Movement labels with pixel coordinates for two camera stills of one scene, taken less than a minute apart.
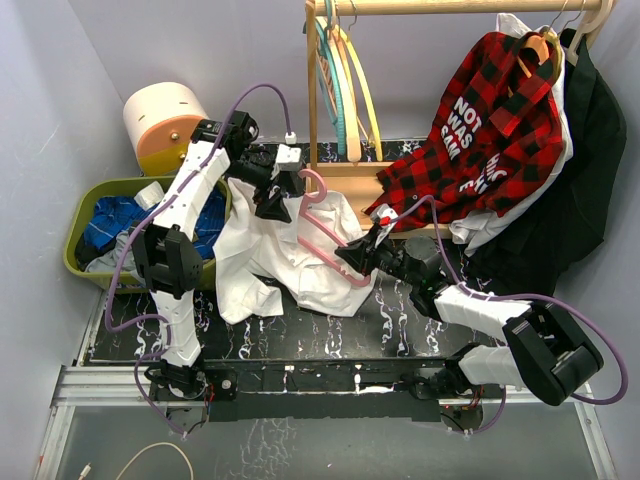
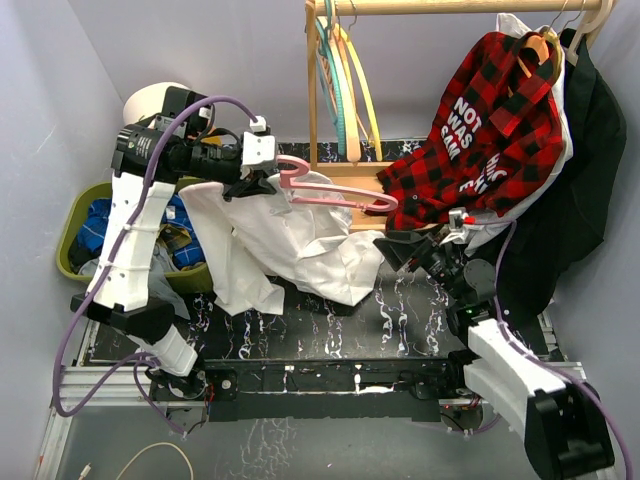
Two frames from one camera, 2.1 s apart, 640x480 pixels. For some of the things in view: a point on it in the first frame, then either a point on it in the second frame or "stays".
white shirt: x=258 y=256 stays
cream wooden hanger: x=592 y=26 stays
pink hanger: x=353 y=275 -> x=286 y=178
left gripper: x=273 y=207 -> x=246 y=186
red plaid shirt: x=497 y=142 stays
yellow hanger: x=368 y=91 stays
